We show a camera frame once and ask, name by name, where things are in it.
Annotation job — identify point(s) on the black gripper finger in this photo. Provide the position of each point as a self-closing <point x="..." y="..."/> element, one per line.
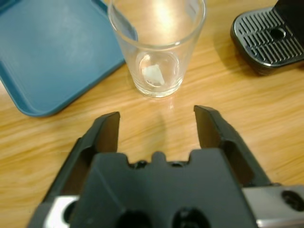
<point x="213" y="130"/>
<point x="104" y="135"/>

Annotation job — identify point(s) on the black coffee machine drip tray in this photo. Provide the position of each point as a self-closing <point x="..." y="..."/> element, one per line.
<point x="266" y="47"/>

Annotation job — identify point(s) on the clear glass cup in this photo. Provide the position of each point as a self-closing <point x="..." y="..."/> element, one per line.
<point x="166" y="90"/>

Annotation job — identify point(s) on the teal plastic tray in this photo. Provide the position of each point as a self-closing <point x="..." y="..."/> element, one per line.
<point x="52" y="59"/>

